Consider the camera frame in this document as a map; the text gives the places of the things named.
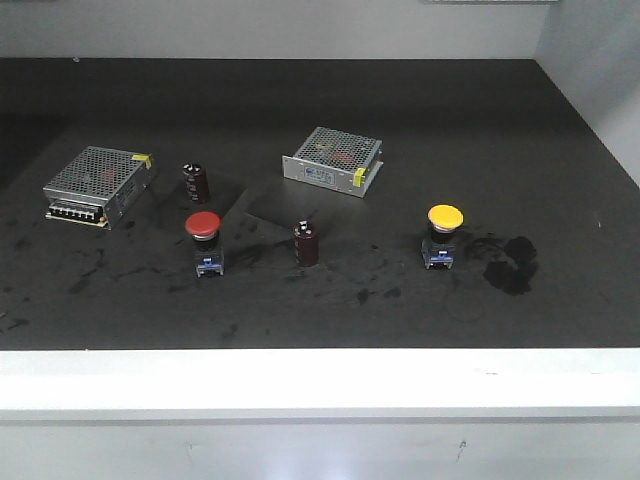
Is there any red mushroom push button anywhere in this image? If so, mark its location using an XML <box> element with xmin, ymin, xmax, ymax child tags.
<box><xmin>184</xmin><ymin>211</ymin><xmax>224</xmax><ymax>278</ymax></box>

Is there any yellow mushroom push button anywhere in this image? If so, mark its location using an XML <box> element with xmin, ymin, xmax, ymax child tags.
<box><xmin>421</xmin><ymin>204</ymin><xmax>464</xmax><ymax>270</ymax></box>

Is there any front dark brown capacitor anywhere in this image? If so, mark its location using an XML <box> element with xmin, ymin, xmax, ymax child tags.
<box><xmin>293</xmin><ymin>220</ymin><xmax>319</xmax><ymax>267</ymax></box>

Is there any dark brown capacitor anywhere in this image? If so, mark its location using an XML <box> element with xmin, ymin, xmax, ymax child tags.
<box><xmin>293</xmin><ymin>220</ymin><xmax>319</xmax><ymax>267</ymax></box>
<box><xmin>182</xmin><ymin>163</ymin><xmax>210</xmax><ymax>204</ymax></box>

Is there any small metal mesh power supply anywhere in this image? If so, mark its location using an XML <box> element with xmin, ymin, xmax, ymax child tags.
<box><xmin>282</xmin><ymin>126</ymin><xmax>383</xmax><ymax>198</ymax></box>

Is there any rear dark brown capacitor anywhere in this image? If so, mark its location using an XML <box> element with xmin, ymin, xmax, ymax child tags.
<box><xmin>182</xmin><ymin>163</ymin><xmax>210</xmax><ymax>204</ymax></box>

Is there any large metal mesh power supply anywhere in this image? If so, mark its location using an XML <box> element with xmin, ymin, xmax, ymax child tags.
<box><xmin>43</xmin><ymin>146</ymin><xmax>156</xmax><ymax>229</ymax></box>

